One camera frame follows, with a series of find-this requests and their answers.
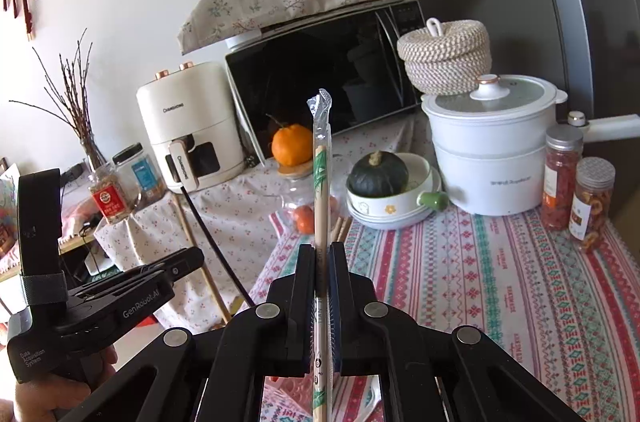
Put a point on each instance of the tall red snack jar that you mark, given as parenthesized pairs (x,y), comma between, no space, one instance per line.
(560,182)

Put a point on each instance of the glass jar with tomatoes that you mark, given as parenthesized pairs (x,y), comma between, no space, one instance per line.
(300,202)

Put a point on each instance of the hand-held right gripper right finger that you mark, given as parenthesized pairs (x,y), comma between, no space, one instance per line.
(336,302)

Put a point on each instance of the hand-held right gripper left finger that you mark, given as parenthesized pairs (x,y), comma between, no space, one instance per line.
(306,282)

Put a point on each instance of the black microwave oven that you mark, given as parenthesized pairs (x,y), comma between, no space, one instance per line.
(310,77)

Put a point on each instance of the blue label jar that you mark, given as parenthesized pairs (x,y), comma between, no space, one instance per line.
(147,177)

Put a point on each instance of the pink cloth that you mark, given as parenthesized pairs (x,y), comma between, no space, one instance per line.
(80,217)

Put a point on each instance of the cream air fryer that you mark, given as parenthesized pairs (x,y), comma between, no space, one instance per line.
(190,112)

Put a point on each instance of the short dried fruit jar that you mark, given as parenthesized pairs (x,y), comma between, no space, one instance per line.
(590,212)

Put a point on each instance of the dark green squash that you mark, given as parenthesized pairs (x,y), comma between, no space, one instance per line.
(377,177)

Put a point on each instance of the wooden shelf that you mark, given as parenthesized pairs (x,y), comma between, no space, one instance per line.
(70,244)

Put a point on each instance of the red label jar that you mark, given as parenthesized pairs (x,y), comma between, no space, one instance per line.
(107,202)

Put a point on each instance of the black power strip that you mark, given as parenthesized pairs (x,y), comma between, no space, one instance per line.
(72,172)

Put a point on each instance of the orange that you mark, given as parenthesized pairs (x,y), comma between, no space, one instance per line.
(292,145)

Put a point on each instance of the glass vase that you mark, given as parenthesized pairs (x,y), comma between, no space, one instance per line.
(95,157)

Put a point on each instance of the black chopstick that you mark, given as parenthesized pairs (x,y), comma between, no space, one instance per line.
(215,247)

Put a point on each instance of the wooden chopstick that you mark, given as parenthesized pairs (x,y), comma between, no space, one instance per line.
(336,229)
(212,284)
(345,227)

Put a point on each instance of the white plate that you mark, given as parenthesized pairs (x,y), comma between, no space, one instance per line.
(395,223)

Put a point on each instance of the striped patterned tablecloth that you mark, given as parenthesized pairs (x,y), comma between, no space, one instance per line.
(475,277)

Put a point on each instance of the dried branches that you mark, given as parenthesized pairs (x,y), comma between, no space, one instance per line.
(82,117)

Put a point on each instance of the woven lidded basket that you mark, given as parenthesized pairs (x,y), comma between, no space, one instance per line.
(445,62)

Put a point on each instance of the green print chopsticks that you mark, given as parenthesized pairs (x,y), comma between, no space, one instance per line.
(320,182)

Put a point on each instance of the glass pot lid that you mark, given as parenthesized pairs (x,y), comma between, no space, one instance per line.
(520,95)

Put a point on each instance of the person's left hand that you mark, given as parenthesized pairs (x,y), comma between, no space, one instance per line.
(27,404)

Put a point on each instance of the white electric pot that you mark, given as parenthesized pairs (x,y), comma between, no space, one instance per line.
(485,172)

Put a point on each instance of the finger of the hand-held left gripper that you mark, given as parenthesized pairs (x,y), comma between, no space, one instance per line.
(165,269)

